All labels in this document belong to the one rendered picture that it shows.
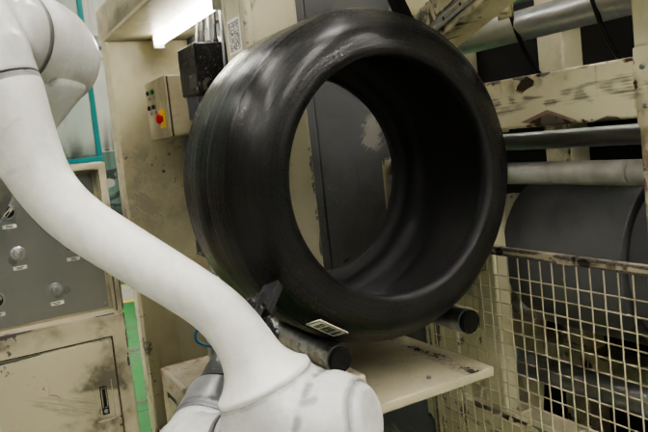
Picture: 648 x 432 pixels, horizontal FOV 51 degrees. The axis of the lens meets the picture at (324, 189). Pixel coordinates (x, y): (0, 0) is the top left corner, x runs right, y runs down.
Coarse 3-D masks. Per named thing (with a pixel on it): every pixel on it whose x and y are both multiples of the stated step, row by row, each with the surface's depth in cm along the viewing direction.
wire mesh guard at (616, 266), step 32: (512, 256) 139; (544, 256) 131; (576, 256) 125; (480, 288) 150; (576, 288) 126; (512, 320) 142; (544, 320) 134; (576, 320) 127; (608, 352) 121; (640, 352) 116; (480, 384) 154; (640, 384) 116; (576, 416) 130
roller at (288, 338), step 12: (276, 324) 131; (288, 324) 128; (288, 336) 124; (300, 336) 121; (312, 336) 119; (288, 348) 126; (300, 348) 120; (312, 348) 116; (324, 348) 113; (336, 348) 111; (312, 360) 117; (324, 360) 112; (336, 360) 111; (348, 360) 112
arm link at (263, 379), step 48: (0, 96) 70; (0, 144) 70; (48, 144) 72; (48, 192) 71; (96, 240) 69; (144, 240) 70; (144, 288) 68; (192, 288) 67; (240, 336) 66; (240, 384) 65; (288, 384) 64; (336, 384) 64
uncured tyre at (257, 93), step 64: (256, 64) 108; (320, 64) 107; (384, 64) 143; (448, 64) 120; (192, 128) 121; (256, 128) 104; (384, 128) 150; (448, 128) 143; (192, 192) 118; (256, 192) 103; (448, 192) 146; (256, 256) 106; (384, 256) 148; (448, 256) 138; (384, 320) 114
